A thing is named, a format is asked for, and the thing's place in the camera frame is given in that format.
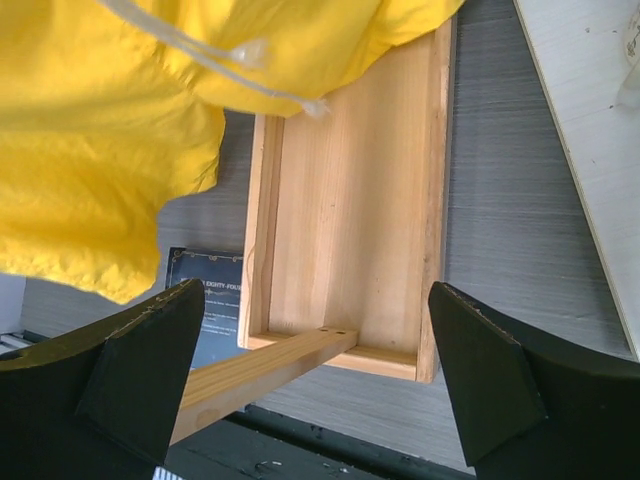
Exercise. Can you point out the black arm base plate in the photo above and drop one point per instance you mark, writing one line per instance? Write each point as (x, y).
(256, 443)

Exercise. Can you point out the wooden hanger rack stand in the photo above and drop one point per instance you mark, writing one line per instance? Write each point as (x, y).
(345, 235)

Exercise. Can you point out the yellow shorts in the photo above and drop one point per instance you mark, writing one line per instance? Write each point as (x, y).
(111, 109)

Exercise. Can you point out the dark blue book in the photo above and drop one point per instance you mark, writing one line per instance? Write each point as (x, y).
(221, 274)

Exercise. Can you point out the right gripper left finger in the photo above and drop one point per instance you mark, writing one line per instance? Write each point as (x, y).
(101, 402)

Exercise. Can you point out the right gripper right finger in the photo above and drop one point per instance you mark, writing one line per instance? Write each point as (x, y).
(529, 404)

